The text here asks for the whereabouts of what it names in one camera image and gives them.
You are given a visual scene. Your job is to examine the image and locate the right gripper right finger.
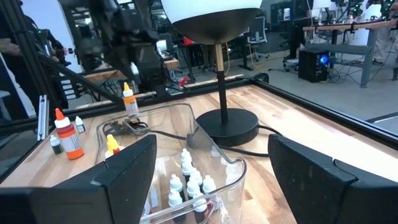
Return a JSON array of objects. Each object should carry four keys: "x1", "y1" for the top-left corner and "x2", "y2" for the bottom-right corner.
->
[{"x1": 267, "y1": 133, "x2": 398, "y2": 224}]

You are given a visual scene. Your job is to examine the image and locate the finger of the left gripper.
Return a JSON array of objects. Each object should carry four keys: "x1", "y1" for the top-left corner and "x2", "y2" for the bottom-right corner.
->
[
  {"x1": 107, "y1": 40, "x2": 137, "y2": 82},
  {"x1": 136, "y1": 46, "x2": 165, "y2": 94}
]

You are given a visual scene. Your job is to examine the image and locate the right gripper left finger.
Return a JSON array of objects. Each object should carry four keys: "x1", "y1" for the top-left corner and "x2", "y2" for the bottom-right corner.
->
[{"x1": 0, "y1": 134, "x2": 158, "y2": 224}]

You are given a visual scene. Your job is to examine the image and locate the small green food coloring bottle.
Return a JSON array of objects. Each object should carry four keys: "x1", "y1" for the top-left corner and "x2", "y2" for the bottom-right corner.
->
[{"x1": 49, "y1": 134, "x2": 64, "y2": 155}]

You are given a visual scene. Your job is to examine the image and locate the small red food coloring bottle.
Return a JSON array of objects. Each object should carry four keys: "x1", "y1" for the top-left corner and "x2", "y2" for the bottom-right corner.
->
[{"x1": 192, "y1": 194, "x2": 210, "y2": 224}]

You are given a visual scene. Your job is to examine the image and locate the person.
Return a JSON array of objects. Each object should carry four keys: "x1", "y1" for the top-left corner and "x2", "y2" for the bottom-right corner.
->
[
  {"x1": 0, "y1": 0, "x2": 38, "y2": 63},
  {"x1": 39, "y1": 27, "x2": 73, "y2": 67},
  {"x1": 371, "y1": 0, "x2": 398, "y2": 65}
]

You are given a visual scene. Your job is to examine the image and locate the white globe table lamp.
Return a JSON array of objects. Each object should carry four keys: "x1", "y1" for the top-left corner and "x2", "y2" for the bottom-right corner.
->
[{"x1": 160, "y1": 0, "x2": 264, "y2": 147}]

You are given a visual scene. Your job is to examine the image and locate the clear plastic bin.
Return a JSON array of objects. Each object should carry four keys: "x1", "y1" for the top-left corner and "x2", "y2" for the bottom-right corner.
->
[{"x1": 95, "y1": 102, "x2": 248, "y2": 224}]

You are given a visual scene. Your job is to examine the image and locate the grey office chair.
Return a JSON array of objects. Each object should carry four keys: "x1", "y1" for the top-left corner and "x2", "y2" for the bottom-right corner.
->
[{"x1": 247, "y1": 15, "x2": 269, "y2": 62}]

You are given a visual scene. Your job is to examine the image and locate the black computer tower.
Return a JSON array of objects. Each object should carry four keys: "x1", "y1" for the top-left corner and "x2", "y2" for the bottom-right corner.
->
[{"x1": 297, "y1": 49, "x2": 330, "y2": 83}]

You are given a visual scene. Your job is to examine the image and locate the wooden top workbench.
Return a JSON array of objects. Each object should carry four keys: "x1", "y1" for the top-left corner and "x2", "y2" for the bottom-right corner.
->
[{"x1": 303, "y1": 18, "x2": 398, "y2": 88}]

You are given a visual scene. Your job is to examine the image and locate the black lamp power cable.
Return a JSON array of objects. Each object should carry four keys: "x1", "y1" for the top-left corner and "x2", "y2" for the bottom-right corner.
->
[{"x1": 104, "y1": 118, "x2": 282, "y2": 157}]

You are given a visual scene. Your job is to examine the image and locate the silver aluminium bracket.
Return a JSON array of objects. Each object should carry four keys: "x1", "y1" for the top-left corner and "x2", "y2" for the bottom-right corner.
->
[{"x1": 36, "y1": 95, "x2": 50, "y2": 142}]

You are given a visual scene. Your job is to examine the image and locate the black frame clamp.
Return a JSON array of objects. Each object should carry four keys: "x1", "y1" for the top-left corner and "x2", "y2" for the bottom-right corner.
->
[{"x1": 248, "y1": 72, "x2": 270, "y2": 84}]

